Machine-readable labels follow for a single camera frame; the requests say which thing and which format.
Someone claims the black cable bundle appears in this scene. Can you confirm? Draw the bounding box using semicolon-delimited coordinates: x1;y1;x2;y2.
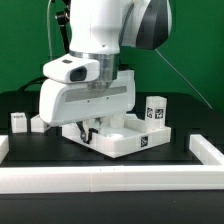
18;77;48;93

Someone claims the white obstacle fence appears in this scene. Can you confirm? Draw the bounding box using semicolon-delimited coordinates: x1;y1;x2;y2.
0;135;224;194

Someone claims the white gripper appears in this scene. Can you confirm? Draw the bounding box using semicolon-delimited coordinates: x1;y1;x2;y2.
39;70;135;143

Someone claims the grey thin cable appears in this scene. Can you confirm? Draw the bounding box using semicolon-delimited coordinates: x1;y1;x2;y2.
155;49;215;111

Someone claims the white square tabletop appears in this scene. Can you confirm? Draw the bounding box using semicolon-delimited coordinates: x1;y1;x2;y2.
62;115;171;158

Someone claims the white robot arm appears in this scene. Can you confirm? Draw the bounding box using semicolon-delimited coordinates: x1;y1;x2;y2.
39;0;172;143

